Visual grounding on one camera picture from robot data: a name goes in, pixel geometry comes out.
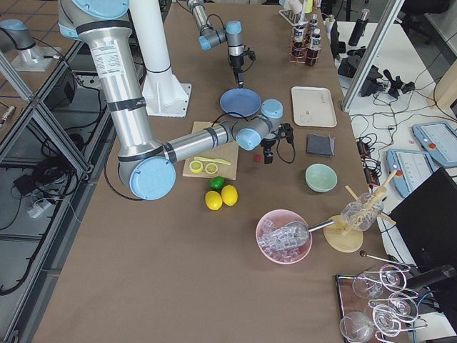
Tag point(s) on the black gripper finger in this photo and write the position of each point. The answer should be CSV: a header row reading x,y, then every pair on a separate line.
x,y
240,79
267,155

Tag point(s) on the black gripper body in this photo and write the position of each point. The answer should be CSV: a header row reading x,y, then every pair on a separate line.
x,y
266,143
236,63

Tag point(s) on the blue plate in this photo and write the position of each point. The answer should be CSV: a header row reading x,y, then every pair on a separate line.
x,y
240,102

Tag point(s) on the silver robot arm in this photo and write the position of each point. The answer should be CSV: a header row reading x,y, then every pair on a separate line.
x,y
128,46
230,33

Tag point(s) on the cream rabbit tray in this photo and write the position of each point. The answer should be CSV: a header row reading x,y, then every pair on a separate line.
x,y
313,106

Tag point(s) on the grey folded cloth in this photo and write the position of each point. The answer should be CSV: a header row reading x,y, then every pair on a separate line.
x,y
320,145

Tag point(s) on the yellow plastic knife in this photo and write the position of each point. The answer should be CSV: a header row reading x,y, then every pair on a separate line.
x,y
216,160

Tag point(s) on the whole lemon upper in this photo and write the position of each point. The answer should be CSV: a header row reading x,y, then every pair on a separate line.
x,y
229,195

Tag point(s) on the whole lemon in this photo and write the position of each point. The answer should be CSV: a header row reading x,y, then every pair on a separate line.
x,y
213,200
229,195

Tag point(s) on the green bowl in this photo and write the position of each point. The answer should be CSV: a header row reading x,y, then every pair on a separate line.
x,y
320,178

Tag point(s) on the green lime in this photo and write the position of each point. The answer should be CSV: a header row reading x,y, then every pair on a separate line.
x,y
217,183

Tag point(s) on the lemon slice near knife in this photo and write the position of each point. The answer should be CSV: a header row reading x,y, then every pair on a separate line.
x,y
211,168

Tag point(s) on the drink bottle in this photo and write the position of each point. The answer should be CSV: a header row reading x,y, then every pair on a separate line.
x,y
298,46
313,23
313,47

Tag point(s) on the pink bowl with ice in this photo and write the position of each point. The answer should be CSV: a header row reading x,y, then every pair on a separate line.
x,y
270,239

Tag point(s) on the whole lemon lower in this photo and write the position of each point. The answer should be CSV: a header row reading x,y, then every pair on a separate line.
x,y
213,200

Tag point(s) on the lemon slice at edge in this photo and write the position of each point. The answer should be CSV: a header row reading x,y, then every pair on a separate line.
x,y
196,166

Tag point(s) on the pink cup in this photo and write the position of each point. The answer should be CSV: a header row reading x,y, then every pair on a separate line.
x,y
295,5

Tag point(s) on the steel ice scoop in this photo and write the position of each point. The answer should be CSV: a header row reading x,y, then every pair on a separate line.
x,y
298,233

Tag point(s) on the yellow cup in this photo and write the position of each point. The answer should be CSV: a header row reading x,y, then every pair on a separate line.
x,y
308,6

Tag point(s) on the black equipment block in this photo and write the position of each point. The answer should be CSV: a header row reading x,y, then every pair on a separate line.
x,y
350,59

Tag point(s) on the wooden stand round base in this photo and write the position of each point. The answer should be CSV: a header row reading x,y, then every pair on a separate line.
x,y
344,238

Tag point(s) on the glass mug on stand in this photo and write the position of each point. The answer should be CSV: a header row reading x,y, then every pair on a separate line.
x,y
362,213

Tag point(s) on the black flask bottle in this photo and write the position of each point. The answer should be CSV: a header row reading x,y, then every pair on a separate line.
x,y
359,28

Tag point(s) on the blue teach pendant left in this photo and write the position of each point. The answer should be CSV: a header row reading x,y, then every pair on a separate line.
x,y
413,168

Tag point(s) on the blue teach pendant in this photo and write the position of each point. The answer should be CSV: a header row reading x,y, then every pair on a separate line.
x,y
413,168
439,140

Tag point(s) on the blue teach pendant right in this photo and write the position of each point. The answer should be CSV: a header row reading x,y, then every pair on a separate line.
x,y
439,140

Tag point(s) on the black monitor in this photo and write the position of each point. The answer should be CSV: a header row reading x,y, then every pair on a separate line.
x,y
426,220

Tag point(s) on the wine glass on tray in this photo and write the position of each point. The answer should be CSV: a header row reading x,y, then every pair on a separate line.
x,y
357,327

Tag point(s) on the copper wire bottle rack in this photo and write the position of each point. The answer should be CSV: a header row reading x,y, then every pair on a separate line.
x,y
305,43

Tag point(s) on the aluminium frame post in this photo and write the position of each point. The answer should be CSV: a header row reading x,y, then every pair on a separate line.
x,y
387,19

